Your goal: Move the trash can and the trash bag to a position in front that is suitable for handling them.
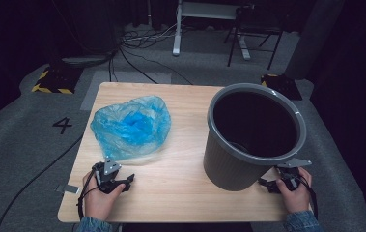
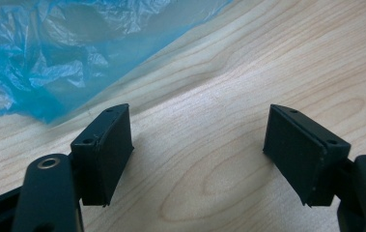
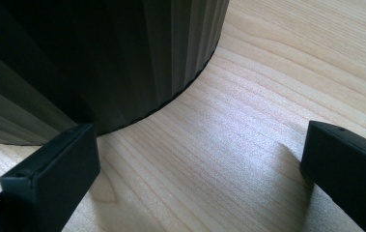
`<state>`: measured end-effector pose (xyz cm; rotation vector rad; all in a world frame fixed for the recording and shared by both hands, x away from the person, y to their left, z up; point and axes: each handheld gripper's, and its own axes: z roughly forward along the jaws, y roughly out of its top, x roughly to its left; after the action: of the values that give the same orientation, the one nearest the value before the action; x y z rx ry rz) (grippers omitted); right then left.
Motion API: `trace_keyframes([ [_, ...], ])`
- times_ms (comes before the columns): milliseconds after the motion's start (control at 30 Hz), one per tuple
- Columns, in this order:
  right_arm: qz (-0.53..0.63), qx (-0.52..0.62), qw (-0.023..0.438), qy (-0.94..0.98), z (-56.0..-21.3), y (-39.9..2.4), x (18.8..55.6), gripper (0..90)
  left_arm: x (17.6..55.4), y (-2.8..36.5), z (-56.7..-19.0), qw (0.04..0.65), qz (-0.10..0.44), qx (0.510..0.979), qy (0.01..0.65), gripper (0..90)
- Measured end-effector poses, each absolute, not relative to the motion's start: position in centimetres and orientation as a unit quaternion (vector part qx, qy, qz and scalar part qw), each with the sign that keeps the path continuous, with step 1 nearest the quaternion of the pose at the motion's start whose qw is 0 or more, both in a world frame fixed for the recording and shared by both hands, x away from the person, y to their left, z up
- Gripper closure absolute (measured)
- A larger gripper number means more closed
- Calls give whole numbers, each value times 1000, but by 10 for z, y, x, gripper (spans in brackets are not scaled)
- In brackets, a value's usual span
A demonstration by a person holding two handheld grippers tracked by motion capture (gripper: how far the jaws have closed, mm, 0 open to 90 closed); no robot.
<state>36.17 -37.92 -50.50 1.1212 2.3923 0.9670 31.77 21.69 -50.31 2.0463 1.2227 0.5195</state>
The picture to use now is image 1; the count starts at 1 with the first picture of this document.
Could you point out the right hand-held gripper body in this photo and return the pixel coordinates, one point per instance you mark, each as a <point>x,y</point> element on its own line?
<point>290,175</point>

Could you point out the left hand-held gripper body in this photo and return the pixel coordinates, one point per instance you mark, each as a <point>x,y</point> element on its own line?
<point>106,180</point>

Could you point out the grey ribbed trash bin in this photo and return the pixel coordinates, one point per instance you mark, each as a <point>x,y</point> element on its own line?
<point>229,167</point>

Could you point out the blue plastic trash bag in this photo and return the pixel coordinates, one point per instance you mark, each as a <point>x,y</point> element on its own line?
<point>132,127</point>

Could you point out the person's left hand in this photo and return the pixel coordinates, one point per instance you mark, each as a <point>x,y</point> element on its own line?
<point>98,203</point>

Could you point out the person's right hand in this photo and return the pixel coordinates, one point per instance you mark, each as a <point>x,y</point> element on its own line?
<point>296,199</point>

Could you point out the grey tape strip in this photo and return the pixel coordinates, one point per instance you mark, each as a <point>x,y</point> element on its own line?
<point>69,189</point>

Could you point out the black yellow striped floor base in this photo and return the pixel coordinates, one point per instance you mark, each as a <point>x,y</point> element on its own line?
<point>283,87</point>
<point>56,80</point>

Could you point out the grey pillar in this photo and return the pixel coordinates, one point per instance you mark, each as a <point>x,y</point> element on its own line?
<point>312,38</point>

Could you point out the black metal chair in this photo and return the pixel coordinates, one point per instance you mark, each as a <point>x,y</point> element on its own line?
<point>254,30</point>

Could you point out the white desk frame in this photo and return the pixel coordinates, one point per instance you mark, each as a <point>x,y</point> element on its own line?
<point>178,32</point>

